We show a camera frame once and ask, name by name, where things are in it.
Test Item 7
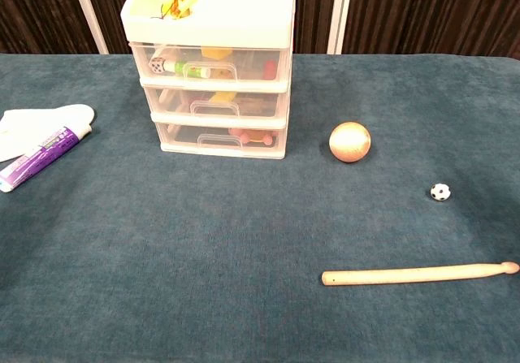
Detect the clear drawer with dividers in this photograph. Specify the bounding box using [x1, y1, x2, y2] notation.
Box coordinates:
[141, 84, 290, 120]

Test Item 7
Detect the small pale yellow toy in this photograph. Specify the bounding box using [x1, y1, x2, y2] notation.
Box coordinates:
[209, 90, 236, 104]

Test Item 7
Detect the clear drawer with pink toy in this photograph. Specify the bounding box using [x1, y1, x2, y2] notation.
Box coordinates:
[152, 119, 288, 149]

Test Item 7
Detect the white plastic drawer cabinet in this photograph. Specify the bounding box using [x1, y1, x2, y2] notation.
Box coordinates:
[120, 0, 297, 160]

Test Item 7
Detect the pink orange toy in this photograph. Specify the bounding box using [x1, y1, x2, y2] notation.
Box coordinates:
[228, 127, 277, 145]

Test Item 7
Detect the wooden ball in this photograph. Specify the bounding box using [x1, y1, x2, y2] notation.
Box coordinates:
[328, 121, 372, 163]

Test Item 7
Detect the teal table cloth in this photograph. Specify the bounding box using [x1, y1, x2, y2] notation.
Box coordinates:
[0, 53, 520, 363]

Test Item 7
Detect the yellow orange toy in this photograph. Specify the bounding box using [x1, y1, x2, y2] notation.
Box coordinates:
[201, 47, 235, 60]

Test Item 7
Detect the green white glue stick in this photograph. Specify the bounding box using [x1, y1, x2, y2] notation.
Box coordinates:
[162, 60, 212, 80]

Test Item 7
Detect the wooden drumstick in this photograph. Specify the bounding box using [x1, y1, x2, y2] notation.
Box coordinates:
[321, 261, 520, 287]

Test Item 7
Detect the small soccer ball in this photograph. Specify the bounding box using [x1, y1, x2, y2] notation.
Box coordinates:
[430, 183, 452, 202]

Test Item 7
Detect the purple toothpaste tube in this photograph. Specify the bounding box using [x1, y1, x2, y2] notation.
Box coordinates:
[0, 125, 93, 193]

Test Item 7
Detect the white slipper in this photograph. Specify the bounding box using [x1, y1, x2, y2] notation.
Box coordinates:
[0, 103, 96, 164]

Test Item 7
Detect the white metal post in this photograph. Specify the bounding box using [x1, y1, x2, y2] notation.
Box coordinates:
[68, 0, 110, 54]
[327, 0, 354, 54]

